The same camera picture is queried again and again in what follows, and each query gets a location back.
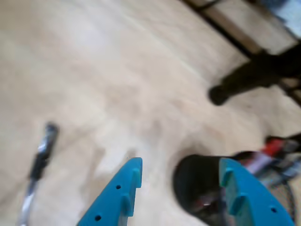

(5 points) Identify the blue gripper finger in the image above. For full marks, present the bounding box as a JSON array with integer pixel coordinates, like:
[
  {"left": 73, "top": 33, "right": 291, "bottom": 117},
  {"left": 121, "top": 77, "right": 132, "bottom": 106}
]
[
  {"left": 218, "top": 157, "right": 296, "bottom": 226},
  {"left": 76, "top": 157, "right": 143, "bottom": 226}
]

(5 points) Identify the clear capped black pen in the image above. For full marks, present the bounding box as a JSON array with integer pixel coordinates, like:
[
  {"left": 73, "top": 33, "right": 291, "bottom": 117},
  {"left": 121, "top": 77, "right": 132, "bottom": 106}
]
[{"left": 17, "top": 121, "right": 59, "bottom": 226}]

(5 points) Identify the red retractable gel pen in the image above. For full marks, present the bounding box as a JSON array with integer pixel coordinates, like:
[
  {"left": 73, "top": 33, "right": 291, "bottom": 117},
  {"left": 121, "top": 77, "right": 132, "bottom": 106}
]
[{"left": 244, "top": 137, "right": 286, "bottom": 175}]

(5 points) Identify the grey grip clear pen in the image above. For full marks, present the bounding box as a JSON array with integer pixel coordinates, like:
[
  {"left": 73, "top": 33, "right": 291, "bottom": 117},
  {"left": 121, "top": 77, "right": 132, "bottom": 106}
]
[{"left": 263, "top": 157, "right": 301, "bottom": 184}]

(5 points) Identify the black mesh pen holder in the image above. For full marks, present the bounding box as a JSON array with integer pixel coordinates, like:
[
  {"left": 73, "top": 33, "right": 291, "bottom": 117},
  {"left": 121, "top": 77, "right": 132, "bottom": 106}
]
[{"left": 173, "top": 153, "right": 297, "bottom": 226}]

